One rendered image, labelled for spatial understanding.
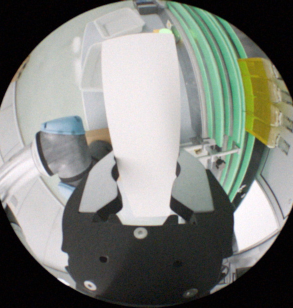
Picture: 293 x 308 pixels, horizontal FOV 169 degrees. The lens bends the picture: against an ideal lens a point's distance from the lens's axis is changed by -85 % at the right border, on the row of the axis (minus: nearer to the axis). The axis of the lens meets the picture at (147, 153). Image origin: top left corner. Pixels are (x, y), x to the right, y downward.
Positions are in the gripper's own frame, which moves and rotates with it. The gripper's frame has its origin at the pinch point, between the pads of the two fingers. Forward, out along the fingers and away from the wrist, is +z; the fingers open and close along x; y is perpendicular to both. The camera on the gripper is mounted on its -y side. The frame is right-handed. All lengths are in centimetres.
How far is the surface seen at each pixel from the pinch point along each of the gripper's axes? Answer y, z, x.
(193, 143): 13.6, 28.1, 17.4
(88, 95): -10.1, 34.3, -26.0
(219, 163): 9.6, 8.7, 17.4
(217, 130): 2.8, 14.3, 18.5
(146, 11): -55, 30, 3
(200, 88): -8.3, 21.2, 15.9
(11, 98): -135, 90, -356
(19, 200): 109, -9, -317
